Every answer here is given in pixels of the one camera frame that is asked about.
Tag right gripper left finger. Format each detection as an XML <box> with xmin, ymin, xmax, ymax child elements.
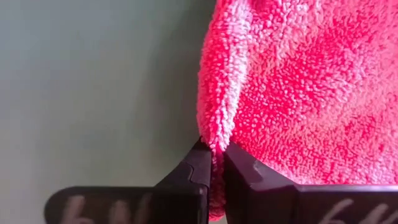
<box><xmin>154</xmin><ymin>138</ymin><xmax>213</xmax><ymax>224</ymax></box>

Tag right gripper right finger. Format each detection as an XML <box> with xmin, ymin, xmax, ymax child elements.
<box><xmin>223</xmin><ymin>141</ymin><xmax>299</xmax><ymax>224</ymax></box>

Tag pink microfiber towel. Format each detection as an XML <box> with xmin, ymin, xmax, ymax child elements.
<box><xmin>196</xmin><ymin>0</ymin><xmax>398</xmax><ymax>222</ymax></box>

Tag green table mat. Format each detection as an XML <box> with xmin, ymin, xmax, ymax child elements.
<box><xmin>0</xmin><ymin>0</ymin><xmax>229</xmax><ymax>224</ymax></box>

